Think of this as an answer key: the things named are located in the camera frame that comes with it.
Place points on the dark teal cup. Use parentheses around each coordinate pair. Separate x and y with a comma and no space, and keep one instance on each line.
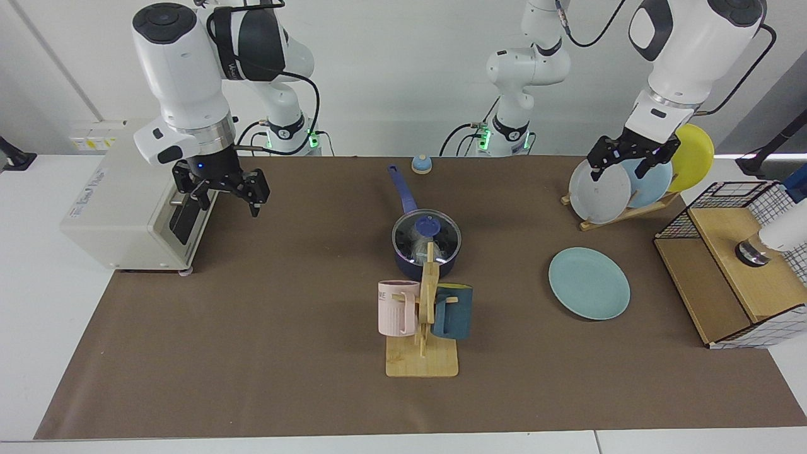
(457,315)

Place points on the teal green plate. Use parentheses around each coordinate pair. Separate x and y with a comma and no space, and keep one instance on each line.
(589,284)

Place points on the black clamp mount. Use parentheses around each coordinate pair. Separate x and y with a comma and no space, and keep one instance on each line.
(16,157)

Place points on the wooden cup stand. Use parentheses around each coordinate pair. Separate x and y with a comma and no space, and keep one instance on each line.
(422,362)

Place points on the white wall power strip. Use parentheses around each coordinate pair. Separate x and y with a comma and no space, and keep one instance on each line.
(94,140)

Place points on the pale toaster oven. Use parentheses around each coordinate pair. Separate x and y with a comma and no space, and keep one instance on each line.
(113,208)

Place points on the small blue round thing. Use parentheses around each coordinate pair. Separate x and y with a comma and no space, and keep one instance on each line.
(422,165)

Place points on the glass lid blue knob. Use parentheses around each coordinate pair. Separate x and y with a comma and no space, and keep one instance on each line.
(410,243)

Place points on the brown tablecloth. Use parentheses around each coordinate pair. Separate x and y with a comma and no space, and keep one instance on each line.
(284,284)

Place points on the pink cup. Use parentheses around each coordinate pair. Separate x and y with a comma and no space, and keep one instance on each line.
(394,312)

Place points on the light blue plate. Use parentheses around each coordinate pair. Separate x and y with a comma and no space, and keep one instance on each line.
(652,186)

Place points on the black pole stand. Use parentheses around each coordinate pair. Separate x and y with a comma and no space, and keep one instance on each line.
(766,157)

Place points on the small blue block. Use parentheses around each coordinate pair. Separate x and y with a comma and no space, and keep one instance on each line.
(799,183)

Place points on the yellow plate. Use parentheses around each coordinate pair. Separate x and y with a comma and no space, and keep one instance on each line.
(693,157)

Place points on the grey plate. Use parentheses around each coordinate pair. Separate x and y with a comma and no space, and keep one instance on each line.
(599,198)

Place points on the wooden plate rack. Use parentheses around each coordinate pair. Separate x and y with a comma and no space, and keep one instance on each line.
(621,215)

